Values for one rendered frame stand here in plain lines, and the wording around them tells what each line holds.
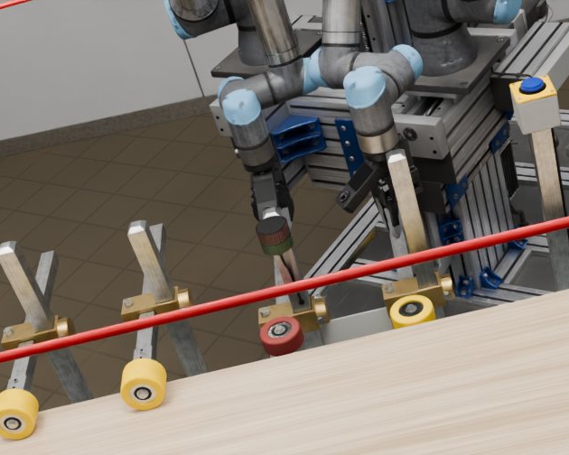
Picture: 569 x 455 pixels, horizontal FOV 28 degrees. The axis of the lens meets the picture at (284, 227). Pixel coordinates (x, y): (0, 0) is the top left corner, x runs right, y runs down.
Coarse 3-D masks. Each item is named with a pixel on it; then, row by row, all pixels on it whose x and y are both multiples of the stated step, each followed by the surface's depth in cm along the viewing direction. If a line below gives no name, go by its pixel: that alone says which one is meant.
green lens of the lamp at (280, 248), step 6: (288, 240) 207; (264, 246) 207; (270, 246) 206; (276, 246) 206; (282, 246) 206; (288, 246) 207; (264, 252) 209; (270, 252) 207; (276, 252) 207; (282, 252) 207
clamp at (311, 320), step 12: (312, 300) 224; (324, 300) 224; (276, 312) 224; (288, 312) 223; (300, 312) 222; (312, 312) 222; (324, 312) 222; (264, 324) 223; (300, 324) 223; (312, 324) 223
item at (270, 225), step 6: (276, 216) 209; (264, 222) 208; (270, 222) 208; (276, 222) 207; (282, 222) 207; (258, 228) 207; (264, 228) 206; (270, 228) 206; (276, 228) 205; (264, 234) 205; (282, 258) 210; (288, 270) 215; (300, 294) 219; (300, 300) 220
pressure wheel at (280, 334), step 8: (272, 320) 216; (280, 320) 216; (288, 320) 215; (296, 320) 214; (264, 328) 215; (272, 328) 215; (280, 328) 213; (288, 328) 214; (296, 328) 212; (264, 336) 213; (272, 336) 213; (280, 336) 212; (288, 336) 211; (296, 336) 211; (264, 344) 213; (272, 344) 211; (280, 344) 210; (288, 344) 211; (296, 344) 212; (272, 352) 212; (280, 352) 212; (288, 352) 212
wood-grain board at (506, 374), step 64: (448, 320) 204; (512, 320) 199; (192, 384) 208; (256, 384) 204; (320, 384) 199; (384, 384) 195; (448, 384) 191; (512, 384) 187; (0, 448) 208; (64, 448) 203; (128, 448) 199; (192, 448) 195; (256, 448) 190; (320, 448) 186; (384, 448) 183; (448, 448) 179; (512, 448) 175
